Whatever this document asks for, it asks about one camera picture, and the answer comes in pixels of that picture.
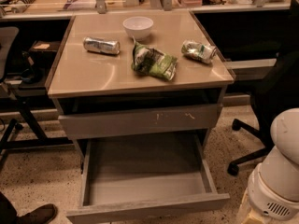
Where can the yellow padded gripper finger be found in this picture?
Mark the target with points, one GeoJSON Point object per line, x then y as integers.
{"type": "Point", "coordinates": [247, 215]}

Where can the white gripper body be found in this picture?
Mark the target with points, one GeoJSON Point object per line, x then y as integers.
{"type": "Point", "coordinates": [267, 200]}

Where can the grey drawer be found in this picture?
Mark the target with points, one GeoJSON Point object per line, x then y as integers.
{"type": "Point", "coordinates": [138, 121]}
{"type": "Point", "coordinates": [144, 176]}

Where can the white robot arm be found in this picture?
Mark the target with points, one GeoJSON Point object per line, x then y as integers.
{"type": "Point", "coordinates": [283, 159]}

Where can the grey top drawer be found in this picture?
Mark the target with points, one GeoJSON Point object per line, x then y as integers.
{"type": "Point", "coordinates": [138, 121]}

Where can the grey drawer cabinet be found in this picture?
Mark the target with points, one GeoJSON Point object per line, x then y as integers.
{"type": "Point", "coordinates": [89, 82]}

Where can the black office chair right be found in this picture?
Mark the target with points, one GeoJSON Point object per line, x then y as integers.
{"type": "Point", "coordinates": [276, 92]}

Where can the crushed green white can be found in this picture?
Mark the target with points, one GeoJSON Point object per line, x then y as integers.
{"type": "Point", "coordinates": [198, 51]}

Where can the green chip bag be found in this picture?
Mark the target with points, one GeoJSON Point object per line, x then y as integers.
{"type": "Point", "coordinates": [153, 62]}

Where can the brown shoe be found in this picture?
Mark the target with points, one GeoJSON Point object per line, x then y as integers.
{"type": "Point", "coordinates": [42, 215]}

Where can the white bowl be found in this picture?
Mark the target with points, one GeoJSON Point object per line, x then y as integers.
{"type": "Point", "coordinates": [138, 27]}

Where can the silver can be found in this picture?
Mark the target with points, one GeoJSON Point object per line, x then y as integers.
{"type": "Point", "coordinates": [100, 45]}

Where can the black box with label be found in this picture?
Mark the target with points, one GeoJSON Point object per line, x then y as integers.
{"type": "Point", "coordinates": [44, 49]}

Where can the grey office chair left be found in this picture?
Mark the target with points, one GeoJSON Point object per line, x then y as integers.
{"type": "Point", "coordinates": [7, 37]}

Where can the soldering iron stand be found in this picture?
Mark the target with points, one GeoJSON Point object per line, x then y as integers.
{"type": "Point", "coordinates": [21, 5]}

